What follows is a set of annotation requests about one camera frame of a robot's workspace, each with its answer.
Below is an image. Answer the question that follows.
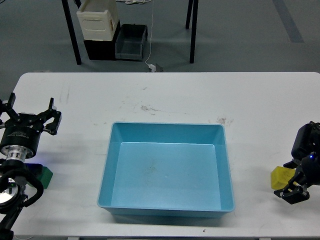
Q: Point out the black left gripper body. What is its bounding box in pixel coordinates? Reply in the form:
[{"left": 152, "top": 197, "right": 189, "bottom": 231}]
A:
[{"left": 0, "top": 113, "right": 44, "bottom": 159}]

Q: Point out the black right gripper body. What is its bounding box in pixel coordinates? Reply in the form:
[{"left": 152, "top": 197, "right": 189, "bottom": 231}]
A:
[{"left": 297, "top": 149, "right": 320, "bottom": 187}]

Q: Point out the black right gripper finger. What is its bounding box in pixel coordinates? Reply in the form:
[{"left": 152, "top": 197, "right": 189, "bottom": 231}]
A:
[
  {"left": 273, "top": 171, "right": 310, "bottom": 205},
  {"left": 283, "top": 158, "right": 302, "bottom": 170}
]

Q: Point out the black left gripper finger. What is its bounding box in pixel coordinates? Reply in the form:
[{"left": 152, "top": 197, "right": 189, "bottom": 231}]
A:
[
  {"left": 33, "top": 97, "right": 62, "bottom": 136},
  {"left": 0, "top": 92, "right": 19, "bottom": 122}
]

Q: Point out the yellow block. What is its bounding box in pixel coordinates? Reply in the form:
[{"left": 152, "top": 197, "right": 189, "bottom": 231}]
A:
[{"left": 270, "top": 166, "right": 295, "bottom": 190}]

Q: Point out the green block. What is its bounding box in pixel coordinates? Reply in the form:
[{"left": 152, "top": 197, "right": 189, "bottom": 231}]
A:
[{"left": 27, "top": 164, "right": 53, "bottom": 190}]

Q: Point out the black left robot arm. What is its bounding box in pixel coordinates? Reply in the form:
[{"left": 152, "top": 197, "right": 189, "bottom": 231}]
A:
[{"left": 0, "top": 93, "right": 62, "bottom": 240}]

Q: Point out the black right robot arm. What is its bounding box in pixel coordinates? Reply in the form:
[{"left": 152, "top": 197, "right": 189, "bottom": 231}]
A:
[{"left": 274, "top": 121, "right": 320, "bottom": 205}]

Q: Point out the light blue plastic box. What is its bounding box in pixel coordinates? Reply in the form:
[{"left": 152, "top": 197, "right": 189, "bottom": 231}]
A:
[{"left": 97, "top": 122, "right": 235, "bottom": 218}]

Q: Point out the black crate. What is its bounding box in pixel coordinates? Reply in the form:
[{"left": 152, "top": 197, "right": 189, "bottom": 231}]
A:
[{"left": 83, "top": 21, "right": 121, "bottom": 61}]

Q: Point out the cream plastic crate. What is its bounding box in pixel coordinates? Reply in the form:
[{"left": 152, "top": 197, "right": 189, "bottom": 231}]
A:
[{"left": 76, "top": 0, "right": 119, "bottom": 41}]

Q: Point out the grey storage bin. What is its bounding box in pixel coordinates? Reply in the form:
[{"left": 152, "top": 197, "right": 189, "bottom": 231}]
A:
[{"left": 115, "top": 24, "right": 148, "bottom": 61}]

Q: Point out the black table leg left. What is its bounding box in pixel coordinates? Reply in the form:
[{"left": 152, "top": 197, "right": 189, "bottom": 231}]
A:
[{"left": 61, "top": 0, "right": 82, "bottom": 65}]

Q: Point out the black table leg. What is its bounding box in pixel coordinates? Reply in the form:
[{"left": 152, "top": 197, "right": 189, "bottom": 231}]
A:
[
  {"left": 185, "top": 0, "right": 193, "bottom": 29},
  {"left": 189, "top": 0, "right": 199, "bottom": 64},
  {"left": 61, "top": 0, "right": 82, "bottom": 65}
]

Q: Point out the white power adapter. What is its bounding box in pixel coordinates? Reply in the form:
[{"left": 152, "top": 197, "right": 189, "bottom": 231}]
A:
[{"left": 148, "top": 64, "right": 164, "bottom": 73}]

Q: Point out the black table leg right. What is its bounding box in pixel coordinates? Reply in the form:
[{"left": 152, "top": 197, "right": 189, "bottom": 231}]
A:
[{"left": 189, "top": 0, "right": 199, "bottom": 64}]

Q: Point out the black rear table leg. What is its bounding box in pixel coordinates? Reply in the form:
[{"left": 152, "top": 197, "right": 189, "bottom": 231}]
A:
[{"left": 185, "top": 0, "right": 193, "bottom": 29}]

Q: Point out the white cable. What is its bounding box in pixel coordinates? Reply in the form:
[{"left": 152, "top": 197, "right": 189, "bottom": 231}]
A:
[{"left": 115, "top": 0, "right": 155, "bottom": 66}]

